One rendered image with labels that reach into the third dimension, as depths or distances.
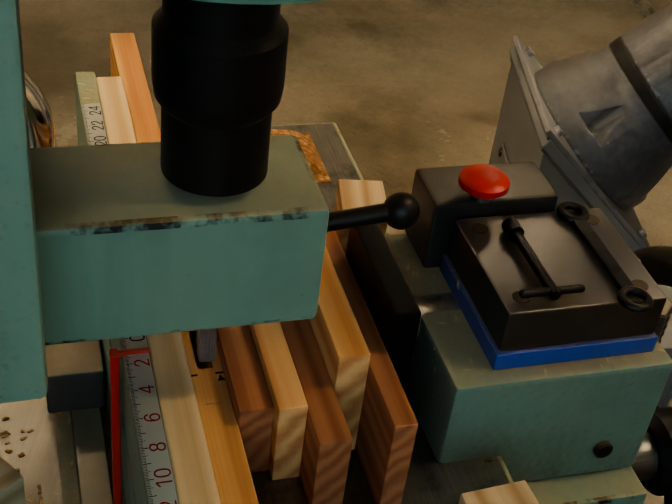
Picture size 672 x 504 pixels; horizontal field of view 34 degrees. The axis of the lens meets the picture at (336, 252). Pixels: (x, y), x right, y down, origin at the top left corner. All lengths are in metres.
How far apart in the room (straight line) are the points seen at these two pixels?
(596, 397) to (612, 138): 0.59
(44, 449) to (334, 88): 2.13
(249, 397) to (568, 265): 0.19
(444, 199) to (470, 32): 2.57
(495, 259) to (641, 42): 0.64
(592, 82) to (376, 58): 1.80
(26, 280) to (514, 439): 0.30
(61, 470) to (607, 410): 0.35
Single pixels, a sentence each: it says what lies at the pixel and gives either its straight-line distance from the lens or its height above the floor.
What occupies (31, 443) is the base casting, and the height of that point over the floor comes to 0.80.
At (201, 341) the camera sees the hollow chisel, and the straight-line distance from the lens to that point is 0.59.
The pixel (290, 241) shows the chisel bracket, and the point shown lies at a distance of 0.52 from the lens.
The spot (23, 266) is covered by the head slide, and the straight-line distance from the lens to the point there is 0.46.
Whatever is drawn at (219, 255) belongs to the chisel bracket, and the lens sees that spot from 0.52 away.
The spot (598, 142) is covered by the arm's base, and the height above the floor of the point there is 0.78.
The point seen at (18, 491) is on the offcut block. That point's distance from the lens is 0.70.
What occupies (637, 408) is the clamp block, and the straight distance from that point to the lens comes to 0.67.
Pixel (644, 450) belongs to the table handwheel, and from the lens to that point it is 0.79.
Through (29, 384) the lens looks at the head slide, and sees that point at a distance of 0.51.
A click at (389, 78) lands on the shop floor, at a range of 2.90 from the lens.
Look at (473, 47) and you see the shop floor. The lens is 3.13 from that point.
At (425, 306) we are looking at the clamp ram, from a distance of 0.64.
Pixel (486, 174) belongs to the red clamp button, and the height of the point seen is 1.02.
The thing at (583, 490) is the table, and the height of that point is 0.87.
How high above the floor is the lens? 1.37
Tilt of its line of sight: 37 degrees down
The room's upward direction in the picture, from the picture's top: 8 degrees clockwise
